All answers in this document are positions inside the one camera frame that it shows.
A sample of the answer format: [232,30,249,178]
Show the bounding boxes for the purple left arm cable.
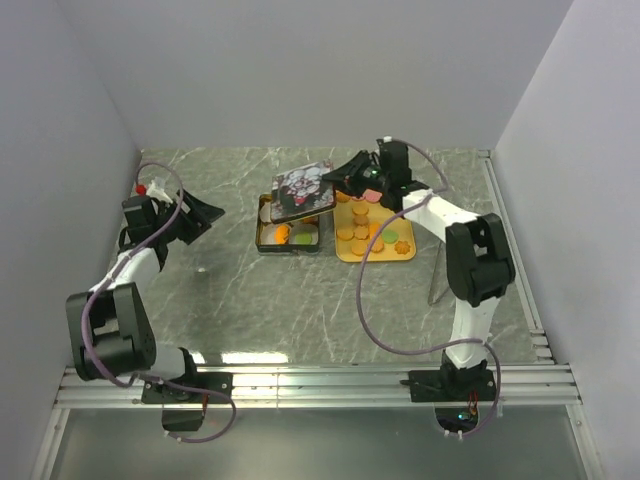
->
[81,161,237,445]

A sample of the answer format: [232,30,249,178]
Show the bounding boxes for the metal serving tongs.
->
[427,241,449,306]

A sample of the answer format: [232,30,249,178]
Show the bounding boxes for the orange fish cookie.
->
[274,224,291,245]
[369,222,382,241]

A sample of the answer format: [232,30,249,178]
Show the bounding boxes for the gold tin lid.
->
[270,160,337,224]

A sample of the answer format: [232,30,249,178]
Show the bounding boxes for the brown oval cookie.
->
[353,215,369,226]

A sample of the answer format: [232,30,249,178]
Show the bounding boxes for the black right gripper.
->
[322,151,390,200]

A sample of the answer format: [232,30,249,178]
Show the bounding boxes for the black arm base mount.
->
[399,366,497,403]

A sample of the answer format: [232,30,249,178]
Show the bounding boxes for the green macaron cookie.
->
[292,232,314,245]
[381,229,399,245]

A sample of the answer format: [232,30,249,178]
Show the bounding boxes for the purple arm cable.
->
[357,137,503,441]
[81,161,237,445]

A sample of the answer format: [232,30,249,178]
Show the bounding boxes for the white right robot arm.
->
[322,136,516,401]

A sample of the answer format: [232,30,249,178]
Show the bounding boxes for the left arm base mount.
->
[141,372,233,405]

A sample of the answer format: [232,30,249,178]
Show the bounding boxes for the aluminium table rail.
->
[54,363,582,409]

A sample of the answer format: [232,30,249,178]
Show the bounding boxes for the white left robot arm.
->
[65,183,225,402]

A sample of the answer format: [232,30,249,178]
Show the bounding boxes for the yellow cookie tray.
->
[333,190,417,263]

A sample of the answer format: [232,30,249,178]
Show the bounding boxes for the brown round cookie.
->
[371,239,384,253]

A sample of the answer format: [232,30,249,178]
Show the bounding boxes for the black gold cookie tin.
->
[255,194,321,255]

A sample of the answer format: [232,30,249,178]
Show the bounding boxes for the orange flower cookie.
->
[354,226,370,240]

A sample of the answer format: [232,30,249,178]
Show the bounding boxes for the round biscuit sandwich cookie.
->
[351,203,369,216]
[336,227,354,242]
[351,240,368,257]

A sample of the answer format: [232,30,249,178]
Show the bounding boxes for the tan flower cookie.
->
[394,241,413,255]

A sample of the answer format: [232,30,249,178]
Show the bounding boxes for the pink macaron cookie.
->
[363,189,382,203]

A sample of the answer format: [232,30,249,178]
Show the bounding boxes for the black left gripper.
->
[153,188,224,244]

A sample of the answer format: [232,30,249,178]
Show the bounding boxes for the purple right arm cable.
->
[357,137,503,441]

